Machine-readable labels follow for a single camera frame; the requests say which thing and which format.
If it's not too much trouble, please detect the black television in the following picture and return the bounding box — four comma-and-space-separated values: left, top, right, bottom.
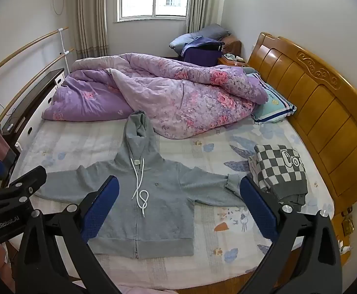
1, 68, 65, 135

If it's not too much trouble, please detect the striped beige curtain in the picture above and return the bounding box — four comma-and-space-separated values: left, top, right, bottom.
186, 0, 222, 33
66, 0, 109, 59

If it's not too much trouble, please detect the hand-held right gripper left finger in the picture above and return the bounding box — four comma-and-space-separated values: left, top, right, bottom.
14, 175, 127, 294

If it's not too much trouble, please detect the grey zip hoodie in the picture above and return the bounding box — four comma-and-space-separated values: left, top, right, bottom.
36, 110, 249, 259

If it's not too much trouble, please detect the striped teal pillow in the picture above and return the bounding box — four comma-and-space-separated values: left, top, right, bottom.
250, 73, 298, 125

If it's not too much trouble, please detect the thin black cable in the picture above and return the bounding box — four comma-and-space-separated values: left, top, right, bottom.
0, 99, 16, 115

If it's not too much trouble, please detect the wooden headboard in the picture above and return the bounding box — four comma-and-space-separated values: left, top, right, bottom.
246, 32, 357, 215

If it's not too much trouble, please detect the wooden nightstand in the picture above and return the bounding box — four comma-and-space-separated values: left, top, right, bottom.
218, 53, 248, 67

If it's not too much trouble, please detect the grey blue pillow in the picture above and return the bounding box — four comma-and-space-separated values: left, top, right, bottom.
169, 24, 232, 52

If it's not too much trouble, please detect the white side board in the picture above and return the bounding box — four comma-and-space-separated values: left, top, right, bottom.
14, 92, 56, 150

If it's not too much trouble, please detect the purple floral quilt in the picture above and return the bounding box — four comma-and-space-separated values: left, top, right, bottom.
41, 53, 269, 140

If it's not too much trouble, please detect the white rail stand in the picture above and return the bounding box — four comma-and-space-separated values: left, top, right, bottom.
57, 27, 75, 68

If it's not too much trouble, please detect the checkered knit sweater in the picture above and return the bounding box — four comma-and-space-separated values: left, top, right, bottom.
248, 144, 308, 206

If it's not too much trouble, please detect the dark purple cloth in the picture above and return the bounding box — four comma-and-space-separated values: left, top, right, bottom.
181, 37, 225, 67

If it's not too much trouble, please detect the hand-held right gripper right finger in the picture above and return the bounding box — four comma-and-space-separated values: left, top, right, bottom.
239, 176, 343, 294

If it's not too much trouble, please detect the printed bed sheet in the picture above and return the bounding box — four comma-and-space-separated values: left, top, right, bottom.
10, 116, 335, 291

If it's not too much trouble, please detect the air conditioner cable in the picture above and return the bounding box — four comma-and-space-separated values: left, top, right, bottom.
50, 0, 67, 16

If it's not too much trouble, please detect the brown cloth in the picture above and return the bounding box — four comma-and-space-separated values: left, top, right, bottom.
221, 35, 243, 59

